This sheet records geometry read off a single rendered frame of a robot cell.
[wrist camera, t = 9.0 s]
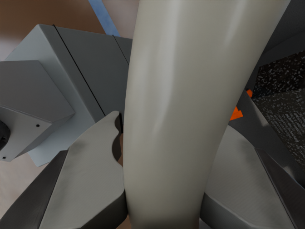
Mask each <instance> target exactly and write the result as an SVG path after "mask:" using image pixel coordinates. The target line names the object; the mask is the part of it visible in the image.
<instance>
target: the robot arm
mask: <svg viewBox="0 0 305 229"><path fill-rule="evenodd" d="M122 133H123V121H122V112H121V111H113V112H111V113H110V114H108V115H107V116H105V117H104V118H102V119H101V120H100V121H99V122H97V123H95V124H94V125H93V126H91V127H90V128H89V129H87V130H86V131H85V132H83V133H82V134H81V135H80V136H79V137H78V138H77V139H76V140H75V141H74V142H73V143H72V144H71V145H70V146H69V148H68V149H67V150H62V151H59V152H58V154H57V155H56V156H55V157H54V158H53V159H52V160H51V161H50V163H49V164H48V165H47V166H46V167H45V168H44V169H43V170H42V172H41V173H40V174H39V175H38V176H37V177H36V178H35V179H34V181H33V182H32V183H31V184H30V185H29V186H28V187H27V188H26V189H25V191H24V192H23V193H22V194H21V195H20V196H19V197H18V199H17V200H16V201H15V202H14V203H13V204H12V205H11V206H10V208H9V209H8V210H7V211H6V213H5V214H4V215H3V217H2V218H1V219H0V229H116V228H117V227H118V226H119V225H120V224H121V223H122V222H123V221H124V220H125V219H126V217H127V215H128V209H127V203H126V197H125V188H124V176H123V167H122V166H121V165H120V164H119V163H118V160H119V158H120V157H121V155H122V153H121V145H120V138H119V137H120V136H121V134H122ZM9 138H10V130H9V128H8V127H7V126H6V125H5V124H4V123H3V122H2V121H0V151H1V150H2V149H3V148H4V147H5V146H6V144H7V143H8V140H9ZM200 219H201V220H202V221H203V222H205V223H206V224H207V225H208V226H210V227H211V228H212V229H305V189H304V188H303V187H302V186H301V185H300V184H299V183H298V182H297V181H296V180H295V179H294V178H293V177H292V176H291V175H290V174H289V173H287V172H286V171H285V170H284V169H283V168H282V167H281V166H280V165H279V164H278V163H277V162H276V161H275V160H274V159H273V158H272V157H271V156H270V155H269V154H268V153H267V152H265V151H264V150H263V149H257V148H255V147H254V146H253V145H252V144H251V143H250V142H249V141H248V140H247V139H246V138H245V137H244V136H243V135H241V134H240V133H239V132H238V131H236V130H235V129H234V128H232V127H231V126H229V125H227V128H226V130H225V133H224V135H223V137H222V140H221V142H220V145H219V148H218V150H217V153H216V156H215V159H214V161H213V164H212V168H211V171H210V174H209V177H208V180H207V184H206V188H205V192H204V196H203V200H202V205H201V211H200Z"/></svg>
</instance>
